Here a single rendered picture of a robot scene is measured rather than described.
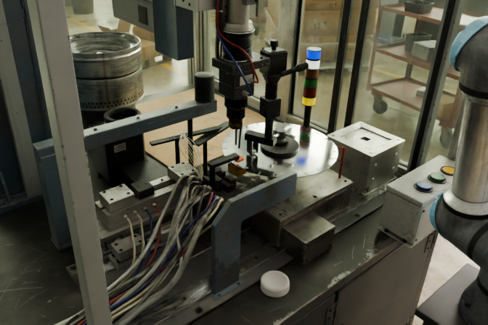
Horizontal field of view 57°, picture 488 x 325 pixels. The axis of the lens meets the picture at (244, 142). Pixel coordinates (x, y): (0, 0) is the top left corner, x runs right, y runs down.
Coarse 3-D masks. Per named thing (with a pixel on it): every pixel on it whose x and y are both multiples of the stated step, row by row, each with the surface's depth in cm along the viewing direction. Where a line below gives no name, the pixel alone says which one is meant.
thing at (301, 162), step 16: (256, 128) 140; (304, 128) 141; (224, 144) 130; (240, 144) 130; (304, 144) 131; (320, 144) 132; (256, 160) 122; (272, 160) 122; (288, 160) 123; (304, 160) 123; (320, 160) 123; (272, 176) 115; (304, 176) 116
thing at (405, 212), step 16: (432, 160) 136; (448, 160) 136; (416, 176) 127; (448, 176) 128; (400, 192) 120; (416, 192) 120; (432, 192) 120; (384, 208) 126; (400, 208) 122; (416, 208) 118; (384, 224) 128; (400, 224) 123; (416, 224) 120; (400, 240) 125; (416, 240) 123
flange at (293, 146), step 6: (288, 138) 132; (276, 144) 127; (282, 144) 127; (288, 144) 128; (294, 144) 129; (264, 150) 126; (270, 150) 126; (276, 150) 125; (282, 150) 126; (288, 150) 126; (294, 150) 126; (282, 156) 125
